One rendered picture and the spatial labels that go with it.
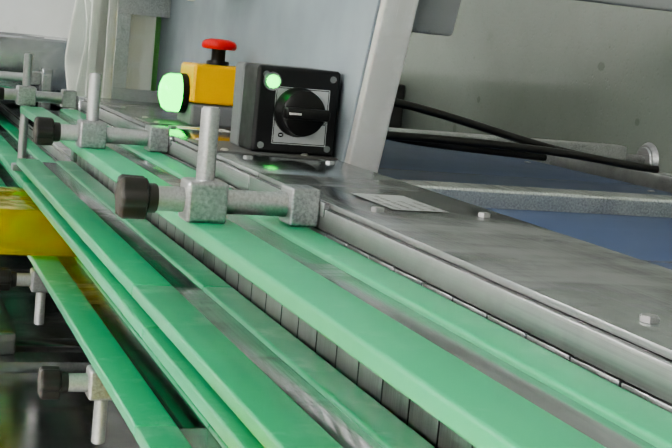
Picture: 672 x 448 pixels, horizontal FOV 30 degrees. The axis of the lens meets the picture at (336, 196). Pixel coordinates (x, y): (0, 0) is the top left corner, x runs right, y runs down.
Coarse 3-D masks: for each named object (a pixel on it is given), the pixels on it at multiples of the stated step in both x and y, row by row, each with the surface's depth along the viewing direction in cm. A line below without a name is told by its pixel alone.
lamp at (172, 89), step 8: (168, 80) 141; (176, 80) 141; (184, 80) 141; (160, 88) 142; (168, 88) 140; (176, 88) 140; (184, 88) 141; (160, 96) 141; (168, 96) 140; (176, 96) 140; (184, 96) 141; (160, 104) 142; (168, 104) 141; (176, 104) 141; (184, 104) 141; (184, 112) 143
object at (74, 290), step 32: (0, 160) 258; (32, 256) 155; (64, 288) 138; (96, 288) 141; (96, 320) 124; (96, 352) 111; (128, 352) 114; (128, 384) 102; (160, 384) 104; (128, 416) 94; (160, 416) 94; (192, 416) 96
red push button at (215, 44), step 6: (204, 42) 142; (210, 42) 142; (216, 42) 142; (222, 42) 142; (228, 42) 142; (234, 42) 144; (210, 48) 142; (216, 48) 142; (222, 48) 142; (228, 48) 142; (234, 48) 143; (216, 54) 143; (222, 54) 143; (216, 60) 143; (222, 60) 143
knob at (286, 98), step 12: (288, 96) 112; (300, 96) 112; (312, 96) 112; (276, 108) 113; (288, 108) 110; (300, 108) 111; (312, 108) 112; (324, 108) 113; (276, 120) 113; (288, 120) 112; (300, 120) 112; (312, 120) 111; (324, 120) 112; (288, 132) 113; (300, 132) 112; (312, 132) 113
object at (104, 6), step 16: (96, 0) 199; (112, 0) 184; (96, 16) 199; (112, 16) 184; (96, 32) 200; (112, 32) 185; (96, 48) 200; (112, 48) 186; (96, 64) 200; (112, 64) 186
